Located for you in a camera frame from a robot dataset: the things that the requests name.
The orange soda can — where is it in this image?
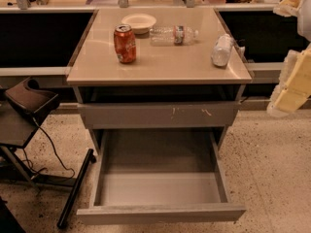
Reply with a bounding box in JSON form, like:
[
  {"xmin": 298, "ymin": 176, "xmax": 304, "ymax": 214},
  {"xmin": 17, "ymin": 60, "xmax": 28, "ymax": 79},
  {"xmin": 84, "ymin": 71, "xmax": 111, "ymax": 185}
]
[{"xmin": 114, "ymin": 24, "xmax": 136, "ymax": 64}]

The grey drawer cabinet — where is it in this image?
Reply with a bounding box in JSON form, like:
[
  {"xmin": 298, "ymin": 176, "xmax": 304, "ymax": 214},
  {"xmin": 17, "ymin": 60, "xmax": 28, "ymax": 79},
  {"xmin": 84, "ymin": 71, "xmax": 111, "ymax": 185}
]
[{"xmin": 67, "ymin": 7, "xmax": 252, "ymax": 147}]

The white crumpled plastic bottle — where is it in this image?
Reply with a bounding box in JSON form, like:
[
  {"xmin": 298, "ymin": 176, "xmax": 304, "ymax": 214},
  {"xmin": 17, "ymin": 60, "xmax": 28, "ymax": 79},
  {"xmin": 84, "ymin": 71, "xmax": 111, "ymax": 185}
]
[{"xmin": 211, "ymin": 34, "xmax": 233, "ymax": 67}]

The clear plastic water bottle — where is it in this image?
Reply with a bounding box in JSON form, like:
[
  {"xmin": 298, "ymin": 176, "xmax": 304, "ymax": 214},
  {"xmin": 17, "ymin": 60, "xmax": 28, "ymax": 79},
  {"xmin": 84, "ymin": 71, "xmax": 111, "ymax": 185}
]
[{"xmin": 149, "ymin": 25, "xmax": 198, "ymax": 46}]

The black cable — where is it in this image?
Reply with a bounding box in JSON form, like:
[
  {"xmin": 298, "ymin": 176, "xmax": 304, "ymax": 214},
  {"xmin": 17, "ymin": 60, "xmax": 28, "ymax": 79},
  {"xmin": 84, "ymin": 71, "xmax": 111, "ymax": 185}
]
[{"xmin": 18, "ymin": 116, "xmax": 76, "ymax": 182}]

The grey middle drawer front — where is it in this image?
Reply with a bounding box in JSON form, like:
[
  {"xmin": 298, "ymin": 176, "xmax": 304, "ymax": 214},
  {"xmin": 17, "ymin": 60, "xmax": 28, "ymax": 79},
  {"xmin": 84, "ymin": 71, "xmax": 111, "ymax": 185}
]
[{"xmin": 78, "ymin": 102, "xmax": 240, "ymax": 129}]

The black cart leg bar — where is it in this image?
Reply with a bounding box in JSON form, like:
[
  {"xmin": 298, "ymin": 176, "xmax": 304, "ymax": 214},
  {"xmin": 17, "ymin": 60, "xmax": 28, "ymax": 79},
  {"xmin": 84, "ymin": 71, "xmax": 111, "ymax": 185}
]
[{"xmin": 56, "ymin": 149, "xmax": 96, "ymax": 229}]

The white paper bowl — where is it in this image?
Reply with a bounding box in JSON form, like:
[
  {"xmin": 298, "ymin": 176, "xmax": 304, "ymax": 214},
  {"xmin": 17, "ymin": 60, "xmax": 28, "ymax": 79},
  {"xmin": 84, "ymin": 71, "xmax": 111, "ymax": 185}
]
[{"xmin": 121, "ymin": 14, "xmax": 156, "ymax": 35}]

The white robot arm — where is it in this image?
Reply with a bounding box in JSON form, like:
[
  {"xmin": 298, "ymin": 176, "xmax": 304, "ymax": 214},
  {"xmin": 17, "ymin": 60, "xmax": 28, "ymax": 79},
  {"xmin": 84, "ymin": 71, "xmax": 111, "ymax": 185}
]
[{"xmin": 266, "ymin": 0, "xmax": 311, "ymax": 117}]

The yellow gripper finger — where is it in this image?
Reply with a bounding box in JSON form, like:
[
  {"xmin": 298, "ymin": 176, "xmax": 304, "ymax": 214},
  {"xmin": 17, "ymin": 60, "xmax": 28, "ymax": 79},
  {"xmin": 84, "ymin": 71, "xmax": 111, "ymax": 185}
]
[
  {"xmin": 273, "ymin": 0, "xmax": 302, "ymax": 17},
  {"xmin": 266, "ymin": 49, "xmax": 311, "ymax": 117}
]

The open grey bottom drawer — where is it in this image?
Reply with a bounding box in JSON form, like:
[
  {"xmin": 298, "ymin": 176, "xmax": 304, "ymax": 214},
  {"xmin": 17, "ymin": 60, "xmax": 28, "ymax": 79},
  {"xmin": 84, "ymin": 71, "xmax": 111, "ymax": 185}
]
[{"xmin": 77, "ymin": 128, "xmax": 245, "ymax": 225}]

